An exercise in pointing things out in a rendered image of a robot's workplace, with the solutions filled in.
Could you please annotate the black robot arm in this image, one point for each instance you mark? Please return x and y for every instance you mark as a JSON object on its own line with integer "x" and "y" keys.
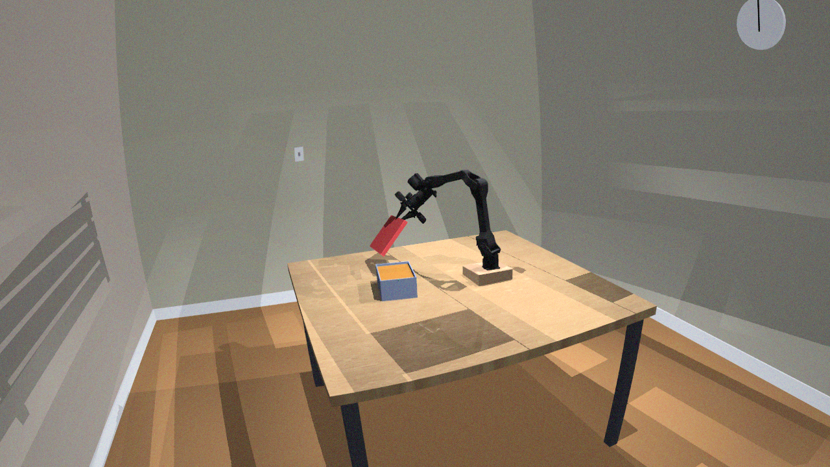
{"x": 479, "y": 189}

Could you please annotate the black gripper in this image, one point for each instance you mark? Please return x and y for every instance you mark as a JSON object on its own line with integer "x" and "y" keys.
{"x": 416, "y": 201}

